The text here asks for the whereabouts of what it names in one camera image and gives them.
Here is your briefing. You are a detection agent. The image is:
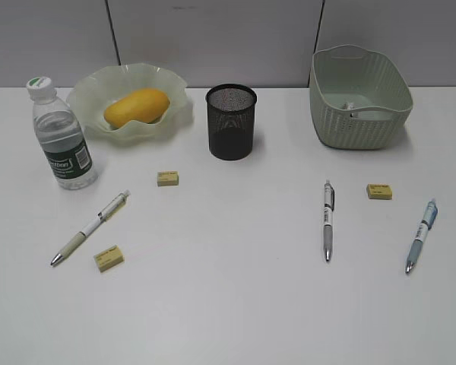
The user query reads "yellow eraser front left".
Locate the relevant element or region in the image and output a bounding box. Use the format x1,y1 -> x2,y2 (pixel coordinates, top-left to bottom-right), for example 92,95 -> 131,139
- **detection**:
93,246 -> 125,273

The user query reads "yellow eraser near basket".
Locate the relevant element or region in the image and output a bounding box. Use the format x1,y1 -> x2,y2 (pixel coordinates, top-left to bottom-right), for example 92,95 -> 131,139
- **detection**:
366,184 -> 393,200

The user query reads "pale green wavy glass plate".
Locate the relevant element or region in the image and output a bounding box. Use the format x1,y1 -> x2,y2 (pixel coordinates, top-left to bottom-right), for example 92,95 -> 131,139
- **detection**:
66,63 -> 188,145

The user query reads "blue grip white pen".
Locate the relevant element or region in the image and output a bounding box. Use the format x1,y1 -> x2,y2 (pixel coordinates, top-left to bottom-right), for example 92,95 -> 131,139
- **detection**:
405,198 -> 438,275

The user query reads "clear water bottle green label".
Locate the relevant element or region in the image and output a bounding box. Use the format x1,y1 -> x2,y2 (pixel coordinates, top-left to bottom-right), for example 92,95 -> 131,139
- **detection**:
26,76 -> 97,190

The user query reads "yellow mango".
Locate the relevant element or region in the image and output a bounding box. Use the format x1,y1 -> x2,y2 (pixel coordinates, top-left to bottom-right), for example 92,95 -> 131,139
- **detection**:
103,88 -> 170,129

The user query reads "beige grip white pen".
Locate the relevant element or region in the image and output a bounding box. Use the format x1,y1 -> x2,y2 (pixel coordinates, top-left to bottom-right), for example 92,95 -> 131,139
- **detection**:
50,190 -> 131,267

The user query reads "pale green woven basket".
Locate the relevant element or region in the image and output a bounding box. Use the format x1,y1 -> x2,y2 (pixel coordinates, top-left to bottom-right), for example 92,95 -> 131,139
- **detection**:
309,45 -> 413,150

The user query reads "black mesh pen holder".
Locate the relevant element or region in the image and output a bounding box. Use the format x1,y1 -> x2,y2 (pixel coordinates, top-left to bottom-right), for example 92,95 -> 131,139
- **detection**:
205,84 -> 258,160

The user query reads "yellow eraser centre left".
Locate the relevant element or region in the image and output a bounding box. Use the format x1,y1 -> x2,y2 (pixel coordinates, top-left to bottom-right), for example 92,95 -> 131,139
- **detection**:
157,171 -> 179,186

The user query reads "grey grip white pen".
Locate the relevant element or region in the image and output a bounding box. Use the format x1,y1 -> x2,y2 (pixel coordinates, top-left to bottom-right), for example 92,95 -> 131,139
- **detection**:
322,179 -> 334,263

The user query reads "waste paper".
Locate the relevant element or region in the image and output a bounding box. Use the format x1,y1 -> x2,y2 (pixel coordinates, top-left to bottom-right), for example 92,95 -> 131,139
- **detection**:
342,101 -> 356,110

